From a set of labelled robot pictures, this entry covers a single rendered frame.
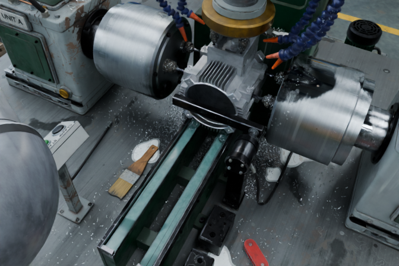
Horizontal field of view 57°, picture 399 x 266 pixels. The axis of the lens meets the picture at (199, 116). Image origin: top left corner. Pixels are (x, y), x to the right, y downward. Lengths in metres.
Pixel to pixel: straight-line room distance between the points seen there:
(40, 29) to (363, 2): 3.12
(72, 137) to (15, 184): 0.54
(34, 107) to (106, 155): 0.34
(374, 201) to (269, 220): 0.27
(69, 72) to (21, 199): 0.87
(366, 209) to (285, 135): 0.28
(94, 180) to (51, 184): 0.75
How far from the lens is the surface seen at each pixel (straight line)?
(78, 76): 1.19
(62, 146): 0.87
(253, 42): 1.00
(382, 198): 0.99
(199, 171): 0.97
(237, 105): 0.94
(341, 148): 0.92
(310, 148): 0.92
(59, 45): 1.13
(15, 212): 0.34
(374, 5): 3.81
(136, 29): 1.02
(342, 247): 1.08
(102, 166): 1.15
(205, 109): 0.96
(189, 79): 0.95
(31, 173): 0.36
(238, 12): 0.88
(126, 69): 1.02
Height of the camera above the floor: 1.72
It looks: 47 degrees down
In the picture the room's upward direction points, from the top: 3 degrees clockwise
